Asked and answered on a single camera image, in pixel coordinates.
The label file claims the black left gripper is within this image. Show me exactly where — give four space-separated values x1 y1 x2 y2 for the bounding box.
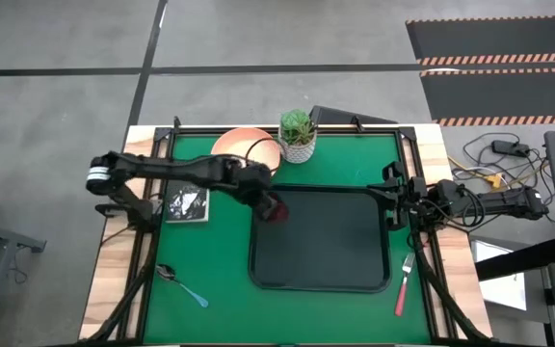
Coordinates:
231 161 290 225

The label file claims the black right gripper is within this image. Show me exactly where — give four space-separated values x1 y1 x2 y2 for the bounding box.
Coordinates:
367 161 432 232

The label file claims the red faceted cup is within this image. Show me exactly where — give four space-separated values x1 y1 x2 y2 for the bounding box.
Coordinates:
266 200 290 225

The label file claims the black plastic tray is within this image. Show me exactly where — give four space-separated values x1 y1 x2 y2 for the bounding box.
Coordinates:
247 184 393 294

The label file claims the succulent in white patterned pot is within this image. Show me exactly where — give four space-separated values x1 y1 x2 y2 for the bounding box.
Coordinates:
277 108 318 165

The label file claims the green table mat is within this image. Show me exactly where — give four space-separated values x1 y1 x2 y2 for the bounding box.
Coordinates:
142 133 433 345

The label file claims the black angled panel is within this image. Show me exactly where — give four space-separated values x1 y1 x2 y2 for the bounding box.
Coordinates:
308 104 399 126

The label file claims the black power adapter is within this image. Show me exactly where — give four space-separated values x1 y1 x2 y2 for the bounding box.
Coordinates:
491 139 531 157

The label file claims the black slanted bar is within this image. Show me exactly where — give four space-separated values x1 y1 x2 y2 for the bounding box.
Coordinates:
474 234 555 282

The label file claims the white sheet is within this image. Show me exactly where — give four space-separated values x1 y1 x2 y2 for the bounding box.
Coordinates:
469 239 528 312

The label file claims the black hazard striped floor mat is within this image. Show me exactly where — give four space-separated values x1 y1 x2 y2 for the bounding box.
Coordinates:
419 67 555 128
405 14 555 67

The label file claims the fork with red handle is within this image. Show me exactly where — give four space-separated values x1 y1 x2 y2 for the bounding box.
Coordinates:
393 252 416 318

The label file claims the spoon with blue handle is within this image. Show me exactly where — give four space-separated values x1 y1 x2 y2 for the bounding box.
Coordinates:
155 263 210 309

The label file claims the black cable tangle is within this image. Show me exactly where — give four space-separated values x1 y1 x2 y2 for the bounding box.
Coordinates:
448 132 555 224

